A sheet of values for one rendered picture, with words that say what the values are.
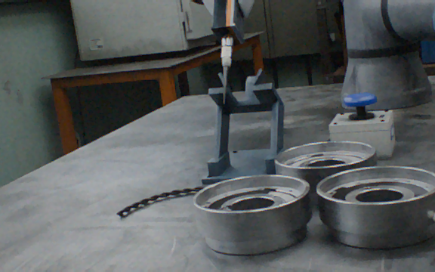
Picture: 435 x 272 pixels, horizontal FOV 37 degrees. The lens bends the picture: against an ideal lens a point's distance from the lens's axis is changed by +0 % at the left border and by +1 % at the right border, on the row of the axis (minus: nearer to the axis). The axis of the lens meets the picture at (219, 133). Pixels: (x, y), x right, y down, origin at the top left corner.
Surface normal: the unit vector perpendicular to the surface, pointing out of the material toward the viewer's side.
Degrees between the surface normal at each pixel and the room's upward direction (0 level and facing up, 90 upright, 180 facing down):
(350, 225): 90
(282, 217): 90
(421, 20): 110
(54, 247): 0
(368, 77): 73
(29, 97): 90
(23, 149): 90
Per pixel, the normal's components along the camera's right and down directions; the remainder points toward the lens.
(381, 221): -0.22, 0.23
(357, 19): -0.81, 0.26
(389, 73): -0.11, -0.09
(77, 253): -0.13, -0.97
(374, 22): -0.75, 0.52
